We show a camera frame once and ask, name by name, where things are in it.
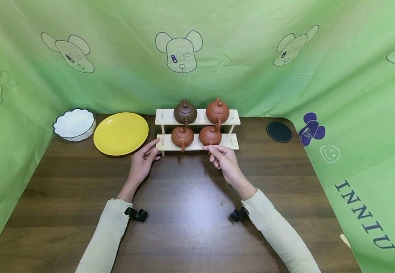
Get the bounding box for yellow round plate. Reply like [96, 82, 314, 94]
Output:
[93, 112, 150, 156]

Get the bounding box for dark brown clay teapot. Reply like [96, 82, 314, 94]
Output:
[173, 99, 198, 127]

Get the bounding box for person's left forearm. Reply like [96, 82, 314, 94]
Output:
[75, 180, 139, 273]

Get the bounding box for two-tier light wooden rack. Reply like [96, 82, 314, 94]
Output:
[155, 108, 241, 157]

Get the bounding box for reddish-brown clay teapot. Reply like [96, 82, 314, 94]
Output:
[205, 97, 230, 133]
[198, 126, 222, 155]
[170, 126, 195, 153]

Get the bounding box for person's right hand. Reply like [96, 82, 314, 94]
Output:
[203, 144, 244, 186]

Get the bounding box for person's right forearm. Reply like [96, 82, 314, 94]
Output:
[232, 174, 321, 273]

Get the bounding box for black round coaster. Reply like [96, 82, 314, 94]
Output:
[266, 121, 293, 143]

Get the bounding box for person's left hand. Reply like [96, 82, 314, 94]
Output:
[127, 138, 161, 187]

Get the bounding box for white scalloped bowl, dark rim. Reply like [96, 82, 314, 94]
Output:
[52, 108, 97, 142]

